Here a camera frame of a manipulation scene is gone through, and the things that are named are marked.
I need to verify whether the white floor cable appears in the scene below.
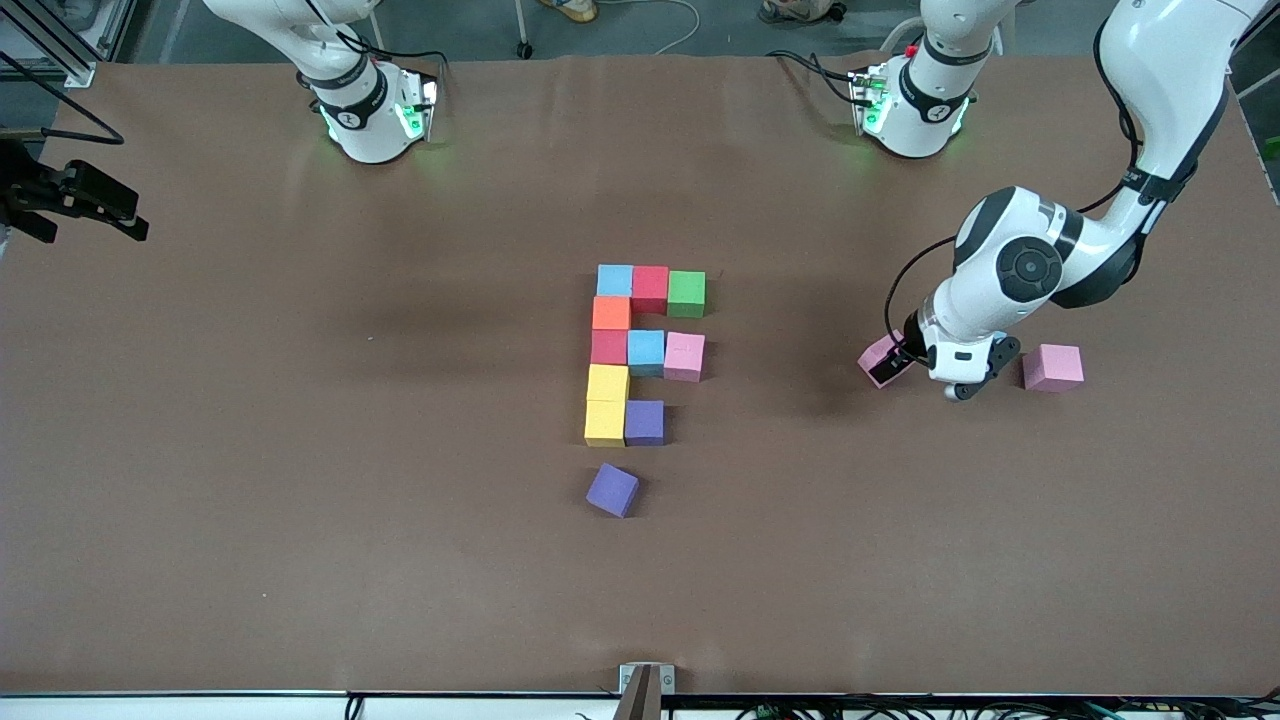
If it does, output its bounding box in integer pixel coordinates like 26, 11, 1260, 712
655, 0, 707, 56

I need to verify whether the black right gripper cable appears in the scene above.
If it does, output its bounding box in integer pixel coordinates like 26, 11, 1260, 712
0, 50, 127, 147

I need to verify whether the green foam cube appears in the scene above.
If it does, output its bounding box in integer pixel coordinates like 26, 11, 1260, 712
667, 270, 708, 320

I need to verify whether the grey sneaker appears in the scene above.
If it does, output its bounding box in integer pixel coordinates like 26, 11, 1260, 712
757, 0, 848, 28

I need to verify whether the purple foam cube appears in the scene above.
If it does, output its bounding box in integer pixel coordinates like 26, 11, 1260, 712
624, 399, 667, 448
585, 462, 641, 519

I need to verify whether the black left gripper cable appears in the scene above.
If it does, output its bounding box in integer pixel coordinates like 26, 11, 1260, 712
884, 234, 963, 349

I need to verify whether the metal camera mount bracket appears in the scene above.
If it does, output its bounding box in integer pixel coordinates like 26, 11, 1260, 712
615, 662, 677, 720

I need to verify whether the aluminium frame profile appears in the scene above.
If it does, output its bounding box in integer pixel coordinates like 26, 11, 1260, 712
1225, 0, 1280, 61
0, 0, 98, 89

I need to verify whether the pink foam cube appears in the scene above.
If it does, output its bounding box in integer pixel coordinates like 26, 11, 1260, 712
663, 332, 708, 385
1021, 344, 1086, 393
857, 332, 907, 390

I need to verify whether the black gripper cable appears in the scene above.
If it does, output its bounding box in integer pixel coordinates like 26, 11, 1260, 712
0, 50, 127, 147
884, 234, 963, 349

